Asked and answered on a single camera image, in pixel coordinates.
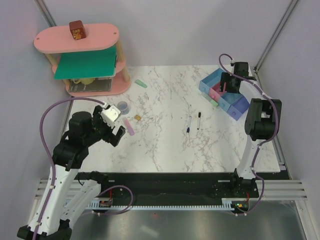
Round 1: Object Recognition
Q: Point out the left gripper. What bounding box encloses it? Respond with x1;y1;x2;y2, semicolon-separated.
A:
84;105;125;146

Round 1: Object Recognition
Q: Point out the clear blue round box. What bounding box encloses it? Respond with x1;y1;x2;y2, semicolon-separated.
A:
117;101;130;115

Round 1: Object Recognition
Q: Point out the pink drawer bin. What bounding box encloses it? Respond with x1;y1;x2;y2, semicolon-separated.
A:
208;81;227;102

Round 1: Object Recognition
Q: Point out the light blue drawer bin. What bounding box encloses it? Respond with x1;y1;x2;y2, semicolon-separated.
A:
198;68;225;95

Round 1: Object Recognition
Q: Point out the sky blue drawer bin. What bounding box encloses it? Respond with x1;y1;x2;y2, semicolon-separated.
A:
218;92;242;112

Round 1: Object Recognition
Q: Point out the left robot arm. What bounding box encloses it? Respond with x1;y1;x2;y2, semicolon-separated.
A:
17;105;125;240

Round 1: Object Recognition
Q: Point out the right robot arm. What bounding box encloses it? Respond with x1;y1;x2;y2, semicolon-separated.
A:
220;64;282;197

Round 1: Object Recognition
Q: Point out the pink eraser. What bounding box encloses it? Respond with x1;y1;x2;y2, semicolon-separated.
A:
123;117;135;136

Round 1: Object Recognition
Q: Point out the black book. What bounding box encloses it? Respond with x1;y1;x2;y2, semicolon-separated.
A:
68;77;113;93

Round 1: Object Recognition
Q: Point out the yellow mug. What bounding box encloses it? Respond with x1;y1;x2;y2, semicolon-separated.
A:
72;77;96;85

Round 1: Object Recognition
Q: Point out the green folder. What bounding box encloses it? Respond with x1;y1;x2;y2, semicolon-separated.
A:
54;46;117;80

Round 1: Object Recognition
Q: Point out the blue capped marker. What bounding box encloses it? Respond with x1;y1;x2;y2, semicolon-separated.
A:
186;116;192;133

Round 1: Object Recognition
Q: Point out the brown cube toy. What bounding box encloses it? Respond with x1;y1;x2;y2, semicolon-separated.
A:
69;20;87;40

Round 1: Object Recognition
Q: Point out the pink wooden shelf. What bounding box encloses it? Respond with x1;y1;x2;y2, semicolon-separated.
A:
33;20;131;97

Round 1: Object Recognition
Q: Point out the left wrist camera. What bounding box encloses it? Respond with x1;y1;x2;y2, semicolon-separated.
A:
100;105;122;128

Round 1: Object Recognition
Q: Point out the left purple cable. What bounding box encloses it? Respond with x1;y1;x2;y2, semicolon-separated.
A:
39;97;135;240

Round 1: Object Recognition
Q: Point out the purple cable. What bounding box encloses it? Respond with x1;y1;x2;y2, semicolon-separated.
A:
218;53;280;217
39;97;135;240

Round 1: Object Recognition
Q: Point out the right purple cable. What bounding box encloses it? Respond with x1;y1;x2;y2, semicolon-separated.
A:
218;53;280;217

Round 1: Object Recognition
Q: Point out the right aluminium post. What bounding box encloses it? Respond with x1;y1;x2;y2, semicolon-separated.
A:
253;0;300;73

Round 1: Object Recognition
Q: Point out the aluminium post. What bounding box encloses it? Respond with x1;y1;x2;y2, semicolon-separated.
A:
34;0;57;27
253;0;300;73

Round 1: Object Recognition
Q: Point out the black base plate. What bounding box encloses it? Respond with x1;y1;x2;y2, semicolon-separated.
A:
74;171;258;200

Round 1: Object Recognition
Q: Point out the white cable duct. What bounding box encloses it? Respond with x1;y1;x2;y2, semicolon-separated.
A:
85;198;249;211

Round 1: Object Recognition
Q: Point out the aluminium frame rail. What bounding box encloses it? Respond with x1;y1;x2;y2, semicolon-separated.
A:
34;178;309;201

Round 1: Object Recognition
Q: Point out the left aluminium post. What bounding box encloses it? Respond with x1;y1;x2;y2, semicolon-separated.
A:
34;0;57;27

